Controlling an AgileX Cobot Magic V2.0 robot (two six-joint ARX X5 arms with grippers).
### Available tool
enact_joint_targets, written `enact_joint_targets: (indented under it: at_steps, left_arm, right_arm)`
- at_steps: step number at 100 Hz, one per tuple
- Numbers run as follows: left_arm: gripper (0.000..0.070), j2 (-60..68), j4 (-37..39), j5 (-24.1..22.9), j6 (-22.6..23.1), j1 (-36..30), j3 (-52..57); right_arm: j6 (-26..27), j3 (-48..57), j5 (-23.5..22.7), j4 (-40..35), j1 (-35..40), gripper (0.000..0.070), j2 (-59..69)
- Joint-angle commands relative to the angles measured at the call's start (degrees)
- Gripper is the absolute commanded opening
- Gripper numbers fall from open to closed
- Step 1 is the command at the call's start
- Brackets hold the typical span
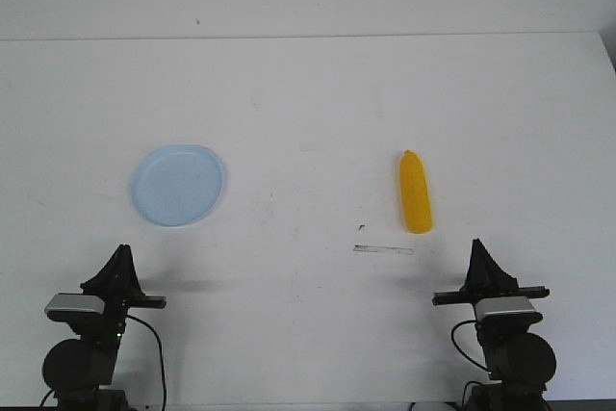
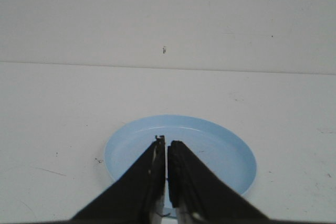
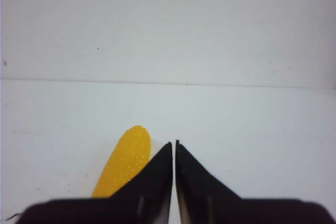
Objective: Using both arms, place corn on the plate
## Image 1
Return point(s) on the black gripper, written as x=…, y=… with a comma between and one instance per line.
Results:
x=491, y=278
x=105, y=326

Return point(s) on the horizontal clear tape strip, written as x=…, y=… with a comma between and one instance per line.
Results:
x=383, y=249

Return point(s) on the yellow corn cob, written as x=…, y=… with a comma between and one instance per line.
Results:
x=414, y=194

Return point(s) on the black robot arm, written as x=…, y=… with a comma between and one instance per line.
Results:
x=79, y=371
x=518, y=362

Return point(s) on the light blue round plate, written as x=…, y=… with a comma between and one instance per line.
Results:
x=177, y=185

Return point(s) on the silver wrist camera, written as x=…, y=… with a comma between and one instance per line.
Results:
x=70, y=307
x=509, y=306

